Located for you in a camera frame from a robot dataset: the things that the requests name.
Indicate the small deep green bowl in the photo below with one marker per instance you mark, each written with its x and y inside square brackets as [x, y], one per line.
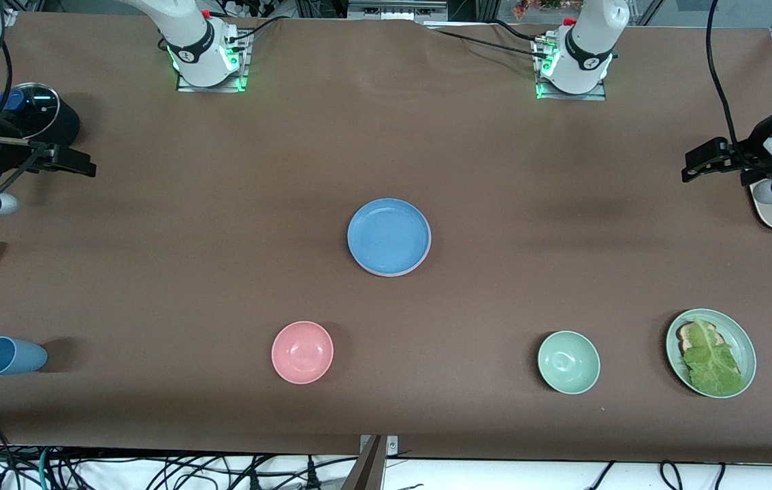
[568, 363]

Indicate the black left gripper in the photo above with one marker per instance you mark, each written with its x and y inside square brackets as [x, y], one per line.
[752, 151]

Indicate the blue shallow bowl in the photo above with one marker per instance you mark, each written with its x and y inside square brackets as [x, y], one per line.
[389, 236]

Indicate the toasted bread slice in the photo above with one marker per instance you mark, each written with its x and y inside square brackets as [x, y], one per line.
[684, 333]

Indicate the orange red background item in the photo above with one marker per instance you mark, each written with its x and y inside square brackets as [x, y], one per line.
[529, 7]

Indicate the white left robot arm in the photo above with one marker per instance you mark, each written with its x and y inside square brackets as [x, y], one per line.
[590, 41]

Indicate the green plate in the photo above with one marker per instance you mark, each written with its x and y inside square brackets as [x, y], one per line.
[747, 350]

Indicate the small deep pink bowl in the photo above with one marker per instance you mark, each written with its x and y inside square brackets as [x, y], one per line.
[302, 352]

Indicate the glass lid blue knob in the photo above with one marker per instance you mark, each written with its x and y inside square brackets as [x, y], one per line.
[42, 109]

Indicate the blue plastic cup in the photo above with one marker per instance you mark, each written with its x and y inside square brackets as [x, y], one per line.
[11, 356]

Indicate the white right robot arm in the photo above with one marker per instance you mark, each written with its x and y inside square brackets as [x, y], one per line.
[188, 41]

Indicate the grey metal bracket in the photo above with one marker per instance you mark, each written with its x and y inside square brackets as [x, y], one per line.
[393, 446]

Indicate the brown table cover sheet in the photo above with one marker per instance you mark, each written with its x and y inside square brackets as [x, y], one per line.
[291, 150]

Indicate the grey metal box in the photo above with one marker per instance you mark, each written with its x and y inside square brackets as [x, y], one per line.
[393, 10]

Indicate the dark angled bar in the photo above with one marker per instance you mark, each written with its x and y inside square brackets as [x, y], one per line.
[365, 473]

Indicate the green lettuce leaf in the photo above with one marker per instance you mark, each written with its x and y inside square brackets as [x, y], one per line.
[713, 361]

